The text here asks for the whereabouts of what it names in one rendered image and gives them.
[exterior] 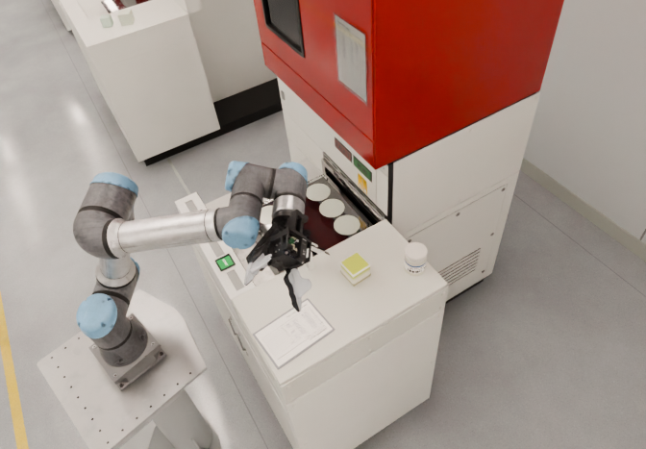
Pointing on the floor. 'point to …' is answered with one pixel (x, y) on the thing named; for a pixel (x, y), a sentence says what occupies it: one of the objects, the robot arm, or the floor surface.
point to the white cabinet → (347, 385)
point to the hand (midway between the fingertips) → (270, 300)
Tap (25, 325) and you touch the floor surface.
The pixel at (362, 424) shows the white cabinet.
